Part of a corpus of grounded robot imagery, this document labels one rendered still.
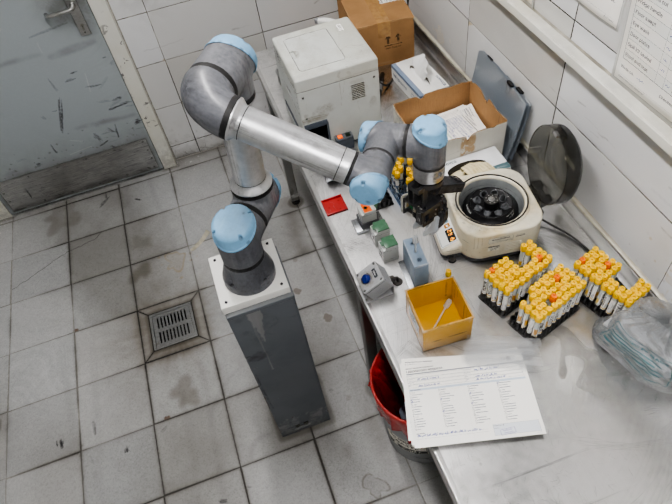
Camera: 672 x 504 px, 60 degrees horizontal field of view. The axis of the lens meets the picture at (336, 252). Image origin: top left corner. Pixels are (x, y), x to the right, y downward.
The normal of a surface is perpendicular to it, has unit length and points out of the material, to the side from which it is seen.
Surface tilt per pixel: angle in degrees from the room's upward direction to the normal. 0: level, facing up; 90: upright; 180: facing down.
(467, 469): 0
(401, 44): 90
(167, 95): 90
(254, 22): 90
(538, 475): 0
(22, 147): 90
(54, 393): 0
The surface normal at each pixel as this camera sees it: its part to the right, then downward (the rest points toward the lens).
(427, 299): 0.26, 0.73
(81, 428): -0.11, -0.62
